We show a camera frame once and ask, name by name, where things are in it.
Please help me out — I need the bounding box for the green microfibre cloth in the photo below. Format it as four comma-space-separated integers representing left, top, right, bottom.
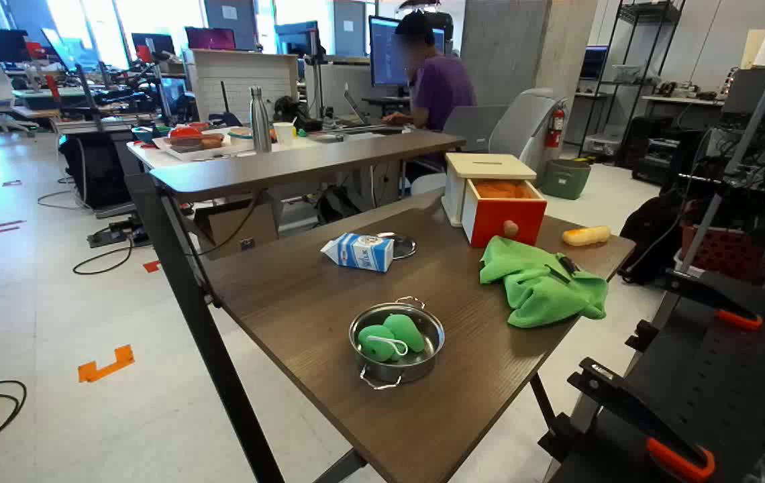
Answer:
475, 234, 612, 334

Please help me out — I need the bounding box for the small dark round object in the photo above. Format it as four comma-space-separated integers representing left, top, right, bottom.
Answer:
394, 234, 422, 262

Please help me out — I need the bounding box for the blue white milk carton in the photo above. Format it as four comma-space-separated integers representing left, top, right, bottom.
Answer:
320, 232, 401, 277

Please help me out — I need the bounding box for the green plush toy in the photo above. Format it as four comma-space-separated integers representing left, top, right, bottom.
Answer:
354, 312, 430, 364

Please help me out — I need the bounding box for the brown top office desk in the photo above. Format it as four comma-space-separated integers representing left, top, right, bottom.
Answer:
124, 127, 467, 225

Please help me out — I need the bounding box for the pale wooden box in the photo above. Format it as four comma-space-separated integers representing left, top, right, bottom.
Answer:
443, 150, 539, 228

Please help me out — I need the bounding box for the small metal colander bowl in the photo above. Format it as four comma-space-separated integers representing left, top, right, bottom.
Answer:
346, 295, 449, 394

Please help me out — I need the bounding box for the brown cardboard box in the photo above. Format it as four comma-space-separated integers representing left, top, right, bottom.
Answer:
190, 195, 283, 257

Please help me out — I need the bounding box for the white cup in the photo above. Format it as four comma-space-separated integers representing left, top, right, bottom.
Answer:
271, 119, 299, 147

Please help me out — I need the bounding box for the person in purple shirt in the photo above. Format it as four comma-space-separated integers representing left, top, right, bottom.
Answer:
381, 9, 481, 134

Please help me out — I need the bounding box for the silver metal water bottle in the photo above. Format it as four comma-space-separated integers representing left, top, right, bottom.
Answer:
248, 85, 275, 155

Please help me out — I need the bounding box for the blue screen computer monitor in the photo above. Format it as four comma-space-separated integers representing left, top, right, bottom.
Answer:
369, 14, 416, 91

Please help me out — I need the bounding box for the green plastic crate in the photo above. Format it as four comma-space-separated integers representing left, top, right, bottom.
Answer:
537, 155, 593, 201

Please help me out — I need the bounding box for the yellow bread roll toy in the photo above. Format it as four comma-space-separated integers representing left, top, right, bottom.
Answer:
561, 224, 614, 250

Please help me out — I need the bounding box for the red fire extinguisher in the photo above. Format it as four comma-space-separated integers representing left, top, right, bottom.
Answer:
542, 101, 569, 152

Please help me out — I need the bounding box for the white partition board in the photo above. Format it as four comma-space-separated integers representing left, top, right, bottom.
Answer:
190, 48, 300, 127

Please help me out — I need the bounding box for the red orange food bowl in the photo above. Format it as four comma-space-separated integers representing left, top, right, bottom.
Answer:
166, 122, 228, 152

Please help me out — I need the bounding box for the black table brace rod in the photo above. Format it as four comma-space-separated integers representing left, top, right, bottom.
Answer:
530, 370, 558, 434

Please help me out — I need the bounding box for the black floor power strip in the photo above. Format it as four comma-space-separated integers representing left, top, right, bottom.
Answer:
83, 213, 149, 250

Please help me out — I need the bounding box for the black backpack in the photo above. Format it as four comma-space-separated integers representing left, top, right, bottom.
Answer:
617, 191, 692, 287

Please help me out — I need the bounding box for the black metal shelf rack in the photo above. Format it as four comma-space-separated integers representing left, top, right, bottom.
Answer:
581, 0, 687, 155

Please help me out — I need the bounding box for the red perforated crate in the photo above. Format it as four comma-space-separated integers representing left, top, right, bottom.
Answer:
679, 224, 765, 284

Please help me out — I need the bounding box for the black perforated breadboard table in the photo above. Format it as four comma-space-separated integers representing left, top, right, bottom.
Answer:
546, 265, 765, 483

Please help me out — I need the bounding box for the grey metal stand pole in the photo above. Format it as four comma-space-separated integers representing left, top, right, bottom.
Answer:
673, 0, 765, 277

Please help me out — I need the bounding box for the black table leg post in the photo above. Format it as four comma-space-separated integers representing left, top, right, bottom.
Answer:
110, 131, 287, 483

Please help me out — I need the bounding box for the black clamp orange handle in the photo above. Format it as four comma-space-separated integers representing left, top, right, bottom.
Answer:
566, 356, 719, 483
625, 265, 765, 354

